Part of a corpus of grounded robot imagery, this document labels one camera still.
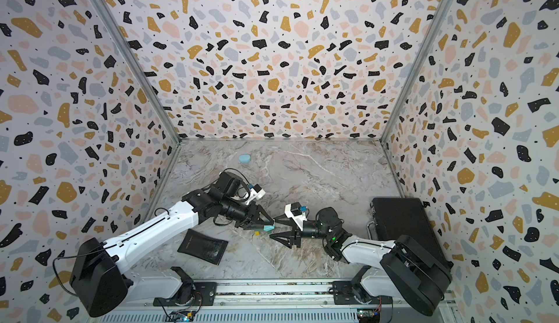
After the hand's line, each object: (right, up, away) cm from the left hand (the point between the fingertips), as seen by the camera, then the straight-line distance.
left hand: (271, 224), depth 70 cm
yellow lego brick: (-7, -8, +16) cm, 19 cm away
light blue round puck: (-18, +22, +43) cm, 52 cm away
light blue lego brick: (-1, -1, 0) cm, 2 cm away
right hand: (+1, -3, +2) cm, 3 cm away
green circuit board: (-28, -30, 0) cm, 41 cm away
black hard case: (+49, -2, +18) cm, 52 cm away
